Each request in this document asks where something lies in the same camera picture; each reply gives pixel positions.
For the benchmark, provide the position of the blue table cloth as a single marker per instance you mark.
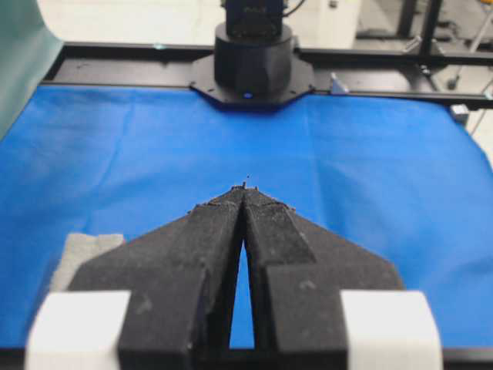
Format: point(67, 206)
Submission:
point(399, 178)

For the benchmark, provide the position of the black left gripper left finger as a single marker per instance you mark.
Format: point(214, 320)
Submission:
point(146, 304)

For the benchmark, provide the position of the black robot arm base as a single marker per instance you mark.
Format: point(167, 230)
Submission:
point(253, 61)

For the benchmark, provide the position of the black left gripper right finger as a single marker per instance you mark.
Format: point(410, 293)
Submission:
point(323, 302)

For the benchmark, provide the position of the black aluminium table frame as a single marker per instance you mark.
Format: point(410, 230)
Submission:
point(321, 71)

